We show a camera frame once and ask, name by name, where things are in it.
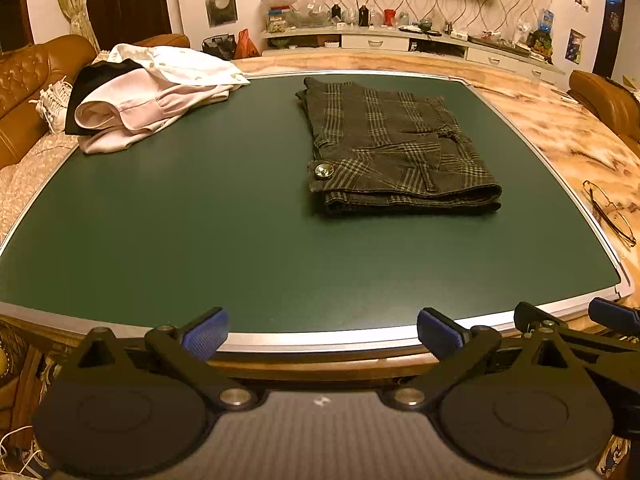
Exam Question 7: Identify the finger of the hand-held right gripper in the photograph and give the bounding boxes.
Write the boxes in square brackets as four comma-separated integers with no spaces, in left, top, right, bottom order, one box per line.
[588,297,640,333]
[514,302,608,356]

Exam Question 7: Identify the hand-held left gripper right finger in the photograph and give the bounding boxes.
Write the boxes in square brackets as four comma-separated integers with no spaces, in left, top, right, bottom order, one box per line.
[390,307,577,411]

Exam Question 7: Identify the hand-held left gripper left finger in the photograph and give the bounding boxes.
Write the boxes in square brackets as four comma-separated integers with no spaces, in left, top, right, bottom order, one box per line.
[60,306,258,411]

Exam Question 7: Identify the dark plaid pants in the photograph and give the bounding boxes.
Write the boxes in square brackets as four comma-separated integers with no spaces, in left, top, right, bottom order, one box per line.
[295,76,503,217]

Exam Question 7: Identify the green table mat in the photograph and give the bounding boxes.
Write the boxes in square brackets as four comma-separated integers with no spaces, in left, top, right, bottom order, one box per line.
[0,71,635,352]

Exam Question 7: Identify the brown leather armchair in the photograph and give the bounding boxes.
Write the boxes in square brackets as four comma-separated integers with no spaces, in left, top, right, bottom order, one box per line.
[567,70,640,157]

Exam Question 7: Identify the pink shirt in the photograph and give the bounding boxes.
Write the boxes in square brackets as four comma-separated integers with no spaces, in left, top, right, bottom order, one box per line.
[75,67,237,155]

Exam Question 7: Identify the beige lace sofa cover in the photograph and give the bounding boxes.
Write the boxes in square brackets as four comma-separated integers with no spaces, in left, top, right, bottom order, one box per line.
[0,132,81,243]

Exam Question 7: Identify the dark green package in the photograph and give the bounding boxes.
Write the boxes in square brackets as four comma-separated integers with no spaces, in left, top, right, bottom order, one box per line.
[527,30,554,59]

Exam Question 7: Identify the black cloth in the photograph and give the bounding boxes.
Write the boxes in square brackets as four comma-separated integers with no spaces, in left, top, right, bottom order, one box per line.
[65,59,144,136]

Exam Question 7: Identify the white sneaker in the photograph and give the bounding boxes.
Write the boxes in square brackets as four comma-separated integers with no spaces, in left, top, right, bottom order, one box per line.
[29,76,75,134]

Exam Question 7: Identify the orange plastic bag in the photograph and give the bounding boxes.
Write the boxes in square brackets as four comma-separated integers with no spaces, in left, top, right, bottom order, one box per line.
[235,28,261,59]

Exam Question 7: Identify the white television cabinet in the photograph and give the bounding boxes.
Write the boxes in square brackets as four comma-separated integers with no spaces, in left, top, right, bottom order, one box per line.
[260,25,569,86]

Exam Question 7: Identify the brown tufted leather sofa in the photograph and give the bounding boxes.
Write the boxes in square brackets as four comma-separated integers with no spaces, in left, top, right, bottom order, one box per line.
[0,34,191,171]

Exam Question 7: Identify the dark wooden door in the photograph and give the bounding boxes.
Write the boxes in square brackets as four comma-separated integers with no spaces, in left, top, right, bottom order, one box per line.
[85,0,173,48]

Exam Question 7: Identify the beige lace curtain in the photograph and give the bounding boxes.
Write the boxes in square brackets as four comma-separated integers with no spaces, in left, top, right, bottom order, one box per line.
[54,0,101,54]

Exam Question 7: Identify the wire rim eyeglasses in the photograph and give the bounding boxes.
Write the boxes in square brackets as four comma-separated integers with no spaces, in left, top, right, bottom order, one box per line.
[581,180,639,249]

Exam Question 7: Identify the white cable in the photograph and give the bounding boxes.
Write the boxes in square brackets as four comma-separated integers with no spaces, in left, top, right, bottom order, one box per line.
[0,427,46,477]

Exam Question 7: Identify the small colourful wall poster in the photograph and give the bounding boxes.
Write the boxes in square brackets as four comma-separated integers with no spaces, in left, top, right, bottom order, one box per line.
[566,29,587,65]

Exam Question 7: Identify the grey wall poster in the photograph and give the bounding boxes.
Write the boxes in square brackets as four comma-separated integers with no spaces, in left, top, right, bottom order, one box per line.
[203,0,237,28]

